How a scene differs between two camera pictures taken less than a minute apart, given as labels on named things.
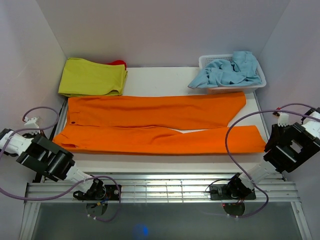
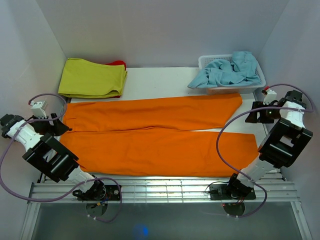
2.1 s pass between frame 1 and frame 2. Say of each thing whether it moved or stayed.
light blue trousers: stayed
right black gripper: moved
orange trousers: moved
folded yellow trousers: stayed
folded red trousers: stayed
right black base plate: stayed
